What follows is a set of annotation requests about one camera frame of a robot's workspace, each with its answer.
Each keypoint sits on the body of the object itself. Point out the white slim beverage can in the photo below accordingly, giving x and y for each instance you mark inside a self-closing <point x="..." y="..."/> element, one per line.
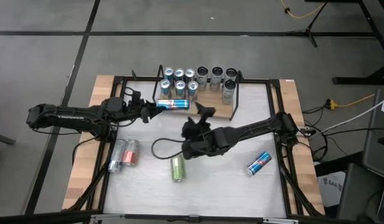
<point x="117" y="155"/>

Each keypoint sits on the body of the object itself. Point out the silver aluminium rail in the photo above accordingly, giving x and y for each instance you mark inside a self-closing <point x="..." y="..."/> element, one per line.
<point x="148" y="217"/>

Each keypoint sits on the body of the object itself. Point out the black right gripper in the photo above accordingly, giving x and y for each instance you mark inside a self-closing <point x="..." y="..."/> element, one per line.
<point x="196" y="130"/>

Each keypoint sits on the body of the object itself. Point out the green beverage can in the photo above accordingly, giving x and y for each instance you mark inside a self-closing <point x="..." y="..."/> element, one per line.
<point x="178" y="168"/>

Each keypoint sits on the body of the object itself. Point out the black frame strut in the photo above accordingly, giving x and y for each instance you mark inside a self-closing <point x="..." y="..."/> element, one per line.
<point x="91" y="188"/>
<point x="299" y="191"/>

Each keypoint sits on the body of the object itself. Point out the white Celsius can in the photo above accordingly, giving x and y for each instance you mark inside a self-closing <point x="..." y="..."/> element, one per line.
<point x="231" y="74"/>
<point x="202" y="77"/>

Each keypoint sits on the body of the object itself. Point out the gray chair leg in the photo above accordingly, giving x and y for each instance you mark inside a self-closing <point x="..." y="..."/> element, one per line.
<point x="2" y="138"/>

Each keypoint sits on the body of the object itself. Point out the white can with blue print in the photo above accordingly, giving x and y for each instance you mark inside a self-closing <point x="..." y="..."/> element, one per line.
<point x="228" y="91"/>

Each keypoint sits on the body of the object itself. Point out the black desk leg frame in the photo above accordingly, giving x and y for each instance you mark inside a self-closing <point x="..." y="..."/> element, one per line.
<point x="359" y="80"/>

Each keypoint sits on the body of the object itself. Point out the blue silver Red Bull can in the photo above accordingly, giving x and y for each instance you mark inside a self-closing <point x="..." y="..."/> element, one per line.
<point x="179" y="74"/>
<point x="180" y="88"/>
<point x="168" y="73"/>
<point x="258" y="163"/>
<point x="193" y="88"/>
<point x="174" y="104"/>
<point x="190" y="75"/>
<point x="165" y="87"/>

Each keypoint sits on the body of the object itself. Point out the black tripod stand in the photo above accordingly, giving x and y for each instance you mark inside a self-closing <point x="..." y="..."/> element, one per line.
<point x="307" y="30"/>

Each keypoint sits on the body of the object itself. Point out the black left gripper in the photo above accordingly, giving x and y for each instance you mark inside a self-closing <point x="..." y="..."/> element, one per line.
<point x="137" y="109"/>

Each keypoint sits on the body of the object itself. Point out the silver white beverage can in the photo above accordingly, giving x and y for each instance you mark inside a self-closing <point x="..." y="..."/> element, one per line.
<point x="216" y="77"/>

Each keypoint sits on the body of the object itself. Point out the yellow power plug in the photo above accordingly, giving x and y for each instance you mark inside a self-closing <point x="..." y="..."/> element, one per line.
<point x="332" y="104"/>

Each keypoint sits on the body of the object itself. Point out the pink and white can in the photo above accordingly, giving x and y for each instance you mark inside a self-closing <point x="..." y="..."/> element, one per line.
<point x="131" y="152"/>

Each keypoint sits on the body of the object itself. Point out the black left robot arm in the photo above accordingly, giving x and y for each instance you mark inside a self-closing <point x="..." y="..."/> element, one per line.
<point x="70" y="116"/>

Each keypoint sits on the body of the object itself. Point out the white cardboard box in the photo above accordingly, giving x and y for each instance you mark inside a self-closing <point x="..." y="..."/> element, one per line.
<point x="331" y="189"/>

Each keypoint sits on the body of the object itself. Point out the black chair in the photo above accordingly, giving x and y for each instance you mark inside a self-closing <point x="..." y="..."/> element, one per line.
<point x="356" y="193"/>

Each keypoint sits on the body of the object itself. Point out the light wooden platform board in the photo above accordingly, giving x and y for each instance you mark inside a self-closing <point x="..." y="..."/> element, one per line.
<point x="82" y="174"/>

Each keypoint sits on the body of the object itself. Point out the dark gray cabinet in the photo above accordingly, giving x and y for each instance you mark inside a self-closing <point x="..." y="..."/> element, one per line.
<point x="375" y="149"/>

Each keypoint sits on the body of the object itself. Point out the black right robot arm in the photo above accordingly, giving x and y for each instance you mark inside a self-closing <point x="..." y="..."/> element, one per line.
<point x="257" y="126"/>

